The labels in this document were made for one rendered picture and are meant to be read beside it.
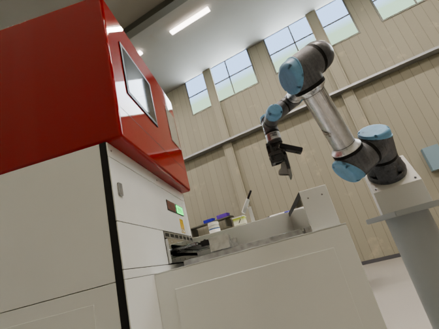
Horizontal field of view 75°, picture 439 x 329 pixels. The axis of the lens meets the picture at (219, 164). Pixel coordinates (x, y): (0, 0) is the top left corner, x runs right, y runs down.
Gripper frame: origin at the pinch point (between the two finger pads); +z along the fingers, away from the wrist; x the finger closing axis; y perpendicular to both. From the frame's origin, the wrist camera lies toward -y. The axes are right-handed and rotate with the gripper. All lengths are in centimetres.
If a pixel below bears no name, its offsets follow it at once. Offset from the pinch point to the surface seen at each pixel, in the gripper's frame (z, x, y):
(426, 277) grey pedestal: 54, 17, -31
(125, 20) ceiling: -588, -397, 199
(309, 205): 20.1, 40.0, 3.4
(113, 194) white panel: 5, 66, 59
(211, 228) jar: 8, -41, 51
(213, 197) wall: -166, -717, 136
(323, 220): 26.2, 40.0, 0.9
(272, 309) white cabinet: 47, 46, 25
